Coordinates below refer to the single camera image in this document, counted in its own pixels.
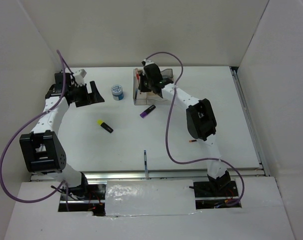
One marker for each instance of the red gel pen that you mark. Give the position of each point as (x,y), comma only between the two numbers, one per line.
(138,78)

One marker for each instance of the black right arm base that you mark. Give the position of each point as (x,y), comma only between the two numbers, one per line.
(208,197)

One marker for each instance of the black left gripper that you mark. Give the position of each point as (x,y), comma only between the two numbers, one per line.
(94,97)

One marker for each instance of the blue clear pen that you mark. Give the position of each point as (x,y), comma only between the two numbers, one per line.
(146,172)

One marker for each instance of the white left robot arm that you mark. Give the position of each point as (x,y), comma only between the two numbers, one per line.
(42,150)

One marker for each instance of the round blue white tin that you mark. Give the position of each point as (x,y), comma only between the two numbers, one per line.
(117,92)

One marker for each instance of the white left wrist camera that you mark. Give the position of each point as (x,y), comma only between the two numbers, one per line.
(79,76)

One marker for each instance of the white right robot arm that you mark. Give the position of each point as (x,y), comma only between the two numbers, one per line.
(200,120)

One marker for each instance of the yellow black highlighter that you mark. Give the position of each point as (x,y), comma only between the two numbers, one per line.
(105,126)

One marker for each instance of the long clear smoky tray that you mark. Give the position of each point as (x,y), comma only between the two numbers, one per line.
(139,98)

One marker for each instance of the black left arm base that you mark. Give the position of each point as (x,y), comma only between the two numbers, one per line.
(92,200)

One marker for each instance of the purple black highlighter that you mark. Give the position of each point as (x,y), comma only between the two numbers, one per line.
(147,111)

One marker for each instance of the dark smoky plastic tray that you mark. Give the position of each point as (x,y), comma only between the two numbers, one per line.
(167,73)

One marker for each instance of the clear plastic tray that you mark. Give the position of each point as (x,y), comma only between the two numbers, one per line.
(158,102)

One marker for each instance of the white foam front panel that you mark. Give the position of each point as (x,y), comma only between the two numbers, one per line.
(149,198)

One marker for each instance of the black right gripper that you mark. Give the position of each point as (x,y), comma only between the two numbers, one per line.
(141,87)

